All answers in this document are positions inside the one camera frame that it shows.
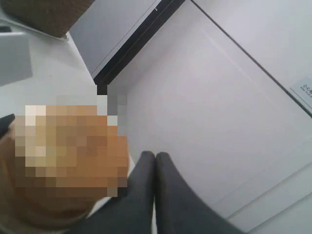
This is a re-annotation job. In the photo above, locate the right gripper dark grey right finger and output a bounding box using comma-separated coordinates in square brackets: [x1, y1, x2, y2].
[155, 152, 244, 234]

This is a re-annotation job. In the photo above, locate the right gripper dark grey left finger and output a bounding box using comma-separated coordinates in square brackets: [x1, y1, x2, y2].
[84, 151, 156, 234]

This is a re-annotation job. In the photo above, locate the white wall label sticker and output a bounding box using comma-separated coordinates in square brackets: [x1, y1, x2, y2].
[290, 77, 312, 113]

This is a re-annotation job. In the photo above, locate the brown woven basket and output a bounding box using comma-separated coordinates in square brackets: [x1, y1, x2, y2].
[0, 0, 94, 38]

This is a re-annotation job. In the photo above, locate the dark soy sauce bottle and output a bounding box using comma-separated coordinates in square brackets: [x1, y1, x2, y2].
[0, 105, 130, 234]

